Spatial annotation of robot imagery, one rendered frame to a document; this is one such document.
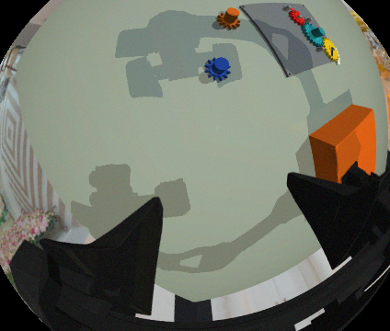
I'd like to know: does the blue gear with tall hub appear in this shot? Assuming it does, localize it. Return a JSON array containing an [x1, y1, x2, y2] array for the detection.
[[205, 58, 231, 81]]

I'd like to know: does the yellow gear with black stripe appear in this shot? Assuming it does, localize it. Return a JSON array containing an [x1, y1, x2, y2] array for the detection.
[[323, 37, 338, 62]]

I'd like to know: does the teal gear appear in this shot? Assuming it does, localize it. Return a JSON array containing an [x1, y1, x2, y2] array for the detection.
[[302, 22, 325, 48]]

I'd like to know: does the orange gear with tall hub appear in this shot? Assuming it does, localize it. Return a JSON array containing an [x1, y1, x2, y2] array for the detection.
[[217, 7, 240, 29]]

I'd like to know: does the red gear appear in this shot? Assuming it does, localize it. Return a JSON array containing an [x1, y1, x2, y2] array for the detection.
[[288, 11, 305, 26]]

